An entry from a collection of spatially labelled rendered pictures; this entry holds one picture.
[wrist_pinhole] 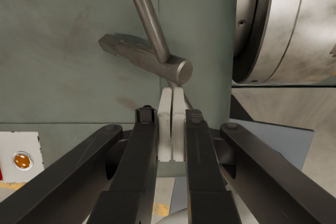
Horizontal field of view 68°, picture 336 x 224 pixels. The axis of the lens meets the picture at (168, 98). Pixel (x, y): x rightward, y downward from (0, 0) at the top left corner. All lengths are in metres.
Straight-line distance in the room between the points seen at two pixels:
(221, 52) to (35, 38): 0.22
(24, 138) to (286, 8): 0.36
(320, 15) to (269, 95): 1.37
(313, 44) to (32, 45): 0.34
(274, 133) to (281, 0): 0.66
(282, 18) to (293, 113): 1.49
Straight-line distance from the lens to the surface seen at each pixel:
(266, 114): 1.74
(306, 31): 0.36
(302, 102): 1.80
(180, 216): 0.79
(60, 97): 0.33
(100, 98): 0.31
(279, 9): 0.33
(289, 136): 0.96
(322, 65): 0.41
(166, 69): 0.21
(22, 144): 0.38
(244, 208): 0.74
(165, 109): 0.15
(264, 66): 0.38
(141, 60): 0.23
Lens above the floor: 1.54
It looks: 74 degrees down
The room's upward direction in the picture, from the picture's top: 173 degrees counter-clockwise
